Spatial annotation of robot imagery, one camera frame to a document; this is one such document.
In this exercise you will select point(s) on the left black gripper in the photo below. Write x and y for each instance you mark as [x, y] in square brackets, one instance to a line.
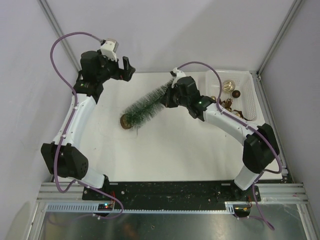
[120, 74]

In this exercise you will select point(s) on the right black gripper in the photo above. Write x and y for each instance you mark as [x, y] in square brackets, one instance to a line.
[168, 101]

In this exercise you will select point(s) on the small green christmas tree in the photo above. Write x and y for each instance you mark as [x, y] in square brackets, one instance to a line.
[144, 109]

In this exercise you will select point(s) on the white plastic basket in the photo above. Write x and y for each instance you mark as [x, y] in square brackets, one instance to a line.
[247, 102]

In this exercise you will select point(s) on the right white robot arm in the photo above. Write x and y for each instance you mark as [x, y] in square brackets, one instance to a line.
[259, 143]

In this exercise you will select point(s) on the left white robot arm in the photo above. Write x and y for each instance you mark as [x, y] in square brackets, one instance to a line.
[62, 156]

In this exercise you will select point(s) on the pile of gold brown ornaments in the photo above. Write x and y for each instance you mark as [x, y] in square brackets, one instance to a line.
[227, 104]

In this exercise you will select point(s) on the large gold striped bauble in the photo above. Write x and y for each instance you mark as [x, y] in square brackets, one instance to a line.
[228, 86]

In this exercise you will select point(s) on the small brown bauble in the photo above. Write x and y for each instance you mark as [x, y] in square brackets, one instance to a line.
[236, 94]

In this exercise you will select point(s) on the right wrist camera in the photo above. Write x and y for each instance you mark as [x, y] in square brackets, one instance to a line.
[176, 75]

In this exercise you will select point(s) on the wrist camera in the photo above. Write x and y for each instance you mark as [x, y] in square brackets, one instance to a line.
[109, 48]
[176, 75]

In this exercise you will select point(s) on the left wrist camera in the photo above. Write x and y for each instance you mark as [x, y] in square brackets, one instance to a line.
[109, 48]

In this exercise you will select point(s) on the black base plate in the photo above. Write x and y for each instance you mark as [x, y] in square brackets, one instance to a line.
[179, 195]

